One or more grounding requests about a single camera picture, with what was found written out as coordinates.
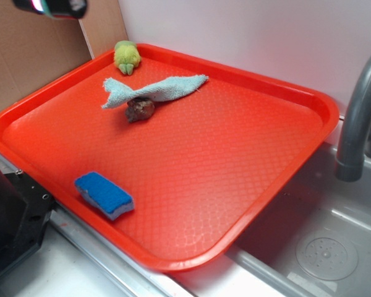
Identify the yellow green plush toy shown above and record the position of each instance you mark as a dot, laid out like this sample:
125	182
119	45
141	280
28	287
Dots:
126	56

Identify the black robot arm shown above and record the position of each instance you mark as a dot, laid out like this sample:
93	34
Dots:
56	9

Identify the grey plastic sink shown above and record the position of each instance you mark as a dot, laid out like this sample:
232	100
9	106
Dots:
313	239

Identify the blue sponge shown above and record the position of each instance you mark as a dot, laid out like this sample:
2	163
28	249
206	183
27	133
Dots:
104	195

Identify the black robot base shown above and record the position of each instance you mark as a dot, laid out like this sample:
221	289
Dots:
25	209

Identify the brown cardboard panel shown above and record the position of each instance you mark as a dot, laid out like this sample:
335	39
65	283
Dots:
35	50

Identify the grey faucet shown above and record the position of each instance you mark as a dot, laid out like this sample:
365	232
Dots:
355	137

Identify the light blue cloth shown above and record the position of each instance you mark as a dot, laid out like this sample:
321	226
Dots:
169	89

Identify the red plastic tray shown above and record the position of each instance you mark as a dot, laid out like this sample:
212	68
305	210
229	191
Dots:
199	170

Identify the brown lumpy toy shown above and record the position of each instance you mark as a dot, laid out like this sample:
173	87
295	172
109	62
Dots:
139	109

